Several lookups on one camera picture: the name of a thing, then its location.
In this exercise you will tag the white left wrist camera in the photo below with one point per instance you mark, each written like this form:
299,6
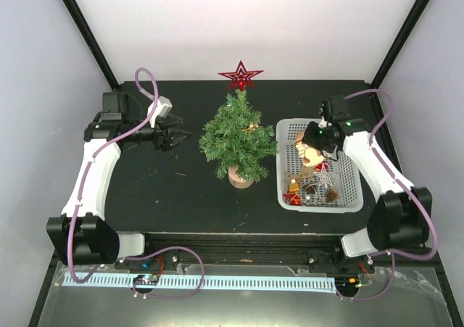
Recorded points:
159,110

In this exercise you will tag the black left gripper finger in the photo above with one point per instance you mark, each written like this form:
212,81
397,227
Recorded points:
176,137
172,121

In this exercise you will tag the black left rear frame post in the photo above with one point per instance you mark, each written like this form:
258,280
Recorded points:
88,36

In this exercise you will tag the red star tree topper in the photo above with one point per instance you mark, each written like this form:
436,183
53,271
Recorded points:
241,77

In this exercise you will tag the burlap bow ornament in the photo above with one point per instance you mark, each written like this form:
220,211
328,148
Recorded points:
304,173

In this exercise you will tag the silver star ornament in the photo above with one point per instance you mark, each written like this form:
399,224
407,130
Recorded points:
324,177

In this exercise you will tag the black right rear frame post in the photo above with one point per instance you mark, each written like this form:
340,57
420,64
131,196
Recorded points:
407,27

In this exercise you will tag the gold foil gift ornament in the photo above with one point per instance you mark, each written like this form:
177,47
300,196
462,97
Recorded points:
293,188

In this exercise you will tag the black aluminium frame rail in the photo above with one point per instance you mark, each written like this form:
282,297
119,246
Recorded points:
321,254

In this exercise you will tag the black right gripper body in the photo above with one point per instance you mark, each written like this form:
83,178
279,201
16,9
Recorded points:
318,139

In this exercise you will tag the white slotted cable duct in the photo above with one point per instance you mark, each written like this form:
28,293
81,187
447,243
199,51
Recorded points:
230,283

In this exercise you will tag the red foil gift ornament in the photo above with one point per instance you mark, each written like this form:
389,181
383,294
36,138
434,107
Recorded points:
293,199

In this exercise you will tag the red berry sprig ornament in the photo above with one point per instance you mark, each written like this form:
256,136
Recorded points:
324,166

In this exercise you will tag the pine cone ornament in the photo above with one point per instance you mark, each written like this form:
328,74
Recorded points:
310,189

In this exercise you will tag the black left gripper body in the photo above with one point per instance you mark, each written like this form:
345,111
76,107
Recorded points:
160,142

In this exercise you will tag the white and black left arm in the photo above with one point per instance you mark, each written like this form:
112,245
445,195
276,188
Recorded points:
81,234

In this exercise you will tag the white perforated plastic basket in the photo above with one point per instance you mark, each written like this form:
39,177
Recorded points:
346,195

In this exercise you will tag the black frame post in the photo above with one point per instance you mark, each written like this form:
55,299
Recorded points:
88,36
407,27

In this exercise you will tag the small green christmas tree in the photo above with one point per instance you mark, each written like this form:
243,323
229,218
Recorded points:
224,142

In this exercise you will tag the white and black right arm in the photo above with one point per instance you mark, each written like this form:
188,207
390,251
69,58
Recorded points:
400,222

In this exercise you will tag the wooden santa ornament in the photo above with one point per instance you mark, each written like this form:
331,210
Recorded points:
309,156

